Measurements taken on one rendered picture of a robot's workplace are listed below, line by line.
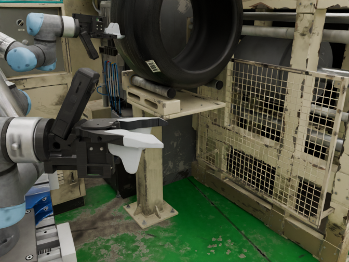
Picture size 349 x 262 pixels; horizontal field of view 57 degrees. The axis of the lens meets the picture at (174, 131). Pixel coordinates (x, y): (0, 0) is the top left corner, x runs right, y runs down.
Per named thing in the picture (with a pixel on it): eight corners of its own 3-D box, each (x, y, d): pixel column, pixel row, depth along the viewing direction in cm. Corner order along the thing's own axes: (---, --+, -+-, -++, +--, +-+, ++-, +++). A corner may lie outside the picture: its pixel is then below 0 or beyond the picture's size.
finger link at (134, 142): (164, 177, 45) (119, 164, 50) (164, 136, 44) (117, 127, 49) (149, 184, 42) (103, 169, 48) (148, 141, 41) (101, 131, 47)
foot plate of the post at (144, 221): (122, 208, 213) (122, 202, 212) (157, 195, 227) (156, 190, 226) (142, 229, 192) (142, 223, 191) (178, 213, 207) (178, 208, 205)
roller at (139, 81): (132, 86, 165) (128, 78, 163) (139, 81, 167) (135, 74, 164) (170, 100, 138) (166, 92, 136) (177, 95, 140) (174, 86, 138)
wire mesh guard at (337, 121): (195, 158, 215) (198, 52, 190) (197, 158, 215) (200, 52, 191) (317, 229, 146) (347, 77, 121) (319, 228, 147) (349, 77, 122)
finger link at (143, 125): (159, 144, 62) (115, 152, 57) (159, 114, 60) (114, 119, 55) (169, 148, 59) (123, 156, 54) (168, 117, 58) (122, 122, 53)
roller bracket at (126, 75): (122, 89, 165) (121, 70, 162) (184, 80, 186) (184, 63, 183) (124, 91, 163) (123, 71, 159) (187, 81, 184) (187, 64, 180)
